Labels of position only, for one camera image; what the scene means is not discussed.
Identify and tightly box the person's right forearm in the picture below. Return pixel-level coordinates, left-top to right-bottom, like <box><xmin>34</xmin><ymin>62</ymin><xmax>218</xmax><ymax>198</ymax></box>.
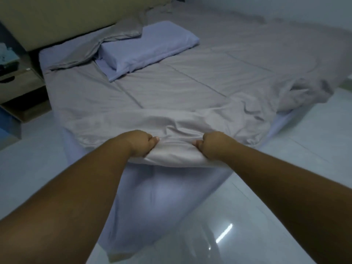
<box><xmin>228</xmin><ymin>140</ymin><xmax>352</xmax><ymax>264</ymax></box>

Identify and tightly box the beige padded headboard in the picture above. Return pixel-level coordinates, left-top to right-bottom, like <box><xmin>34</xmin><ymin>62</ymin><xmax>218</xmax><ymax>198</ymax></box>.
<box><xmin>0</xmin><ymin>0</ymin><xmax>176</xmax><ymax>52</ymax></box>

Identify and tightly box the wooden bedside table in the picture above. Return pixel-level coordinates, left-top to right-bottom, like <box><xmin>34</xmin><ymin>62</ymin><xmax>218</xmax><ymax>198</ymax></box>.
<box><xmin>0</xmin><ymin>53</ymin><xmax>52</xmax><ymax>123</ymax></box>

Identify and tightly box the person's left forearm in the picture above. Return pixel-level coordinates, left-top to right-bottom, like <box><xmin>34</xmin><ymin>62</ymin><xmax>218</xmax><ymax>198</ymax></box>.
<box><xmin>0</xmin><ymin>135</ymin><xmax>131</xmax><ymax>264</ymax></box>

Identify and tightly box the person's left hand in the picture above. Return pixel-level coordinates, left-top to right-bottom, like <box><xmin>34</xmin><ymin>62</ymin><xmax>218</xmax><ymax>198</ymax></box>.
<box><xmin>120</xmin><ymin>130</ymin><xmax>160</xmax><ymax>158</ymax></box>

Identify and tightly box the black object on table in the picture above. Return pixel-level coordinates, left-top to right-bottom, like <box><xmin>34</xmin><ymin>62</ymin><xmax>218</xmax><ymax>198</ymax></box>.
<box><xmin>0</xmin><ymin>61</ymin><xmax>20</xmax><ymax>77</ymax></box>

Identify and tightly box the lavender pillow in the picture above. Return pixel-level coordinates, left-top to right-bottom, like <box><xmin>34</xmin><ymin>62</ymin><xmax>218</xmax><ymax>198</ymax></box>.
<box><xmin>95</xmin><ymin>20</ymin><xmax>200</xmax><ymax>83</ymax></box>

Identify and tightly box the person's right hand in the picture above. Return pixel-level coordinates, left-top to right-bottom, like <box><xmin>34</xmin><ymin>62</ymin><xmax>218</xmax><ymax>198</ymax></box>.
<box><xmin>192</xmin><ymin>131</ymin><xmax>237</xmax><ymax>160</ymax></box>

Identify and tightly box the lavender fitted bed sheet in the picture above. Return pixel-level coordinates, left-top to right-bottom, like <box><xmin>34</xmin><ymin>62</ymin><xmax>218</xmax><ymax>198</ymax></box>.
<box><xmin>38</xmin><ymin>25</ymin><xmax>311</xmax><ymax>263</ymax></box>

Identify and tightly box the grey quilted blanket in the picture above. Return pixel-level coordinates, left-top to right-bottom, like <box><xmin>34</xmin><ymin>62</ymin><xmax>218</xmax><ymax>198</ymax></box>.
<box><xmin>44</xmin><ymin>3</ymin><xmax>352</xmax><ymax>168</ymax></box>

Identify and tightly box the tissue box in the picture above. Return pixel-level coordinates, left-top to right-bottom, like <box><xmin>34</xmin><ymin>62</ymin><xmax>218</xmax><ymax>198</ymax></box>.
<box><xmin>0</xmin><ymin>43</ymin><xmax>20</xmax><ymax>65</ymax></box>

